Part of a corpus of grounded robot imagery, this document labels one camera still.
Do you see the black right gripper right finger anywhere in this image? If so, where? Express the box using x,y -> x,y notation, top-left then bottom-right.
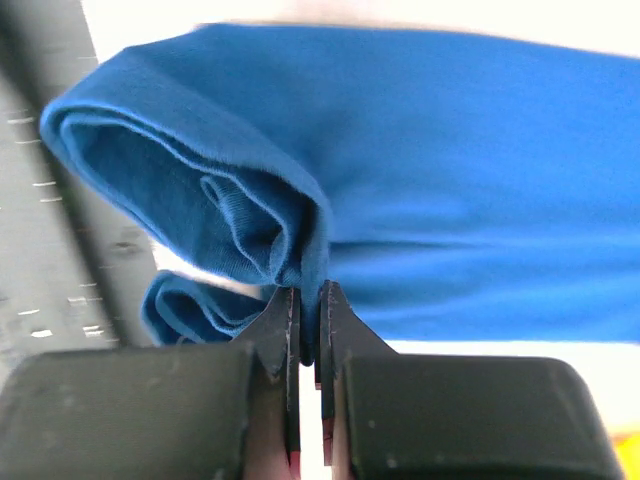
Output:
318,281 -> 624,480

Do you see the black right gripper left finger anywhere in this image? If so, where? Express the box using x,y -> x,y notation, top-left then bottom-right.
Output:
1,289 -> 300,479

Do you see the dark blue mickey t shirt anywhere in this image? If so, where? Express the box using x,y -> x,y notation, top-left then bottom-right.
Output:
40,24 -> 639,361

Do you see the yellow plastic tray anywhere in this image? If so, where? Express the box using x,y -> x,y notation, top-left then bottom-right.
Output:
614,432 -> 640,480

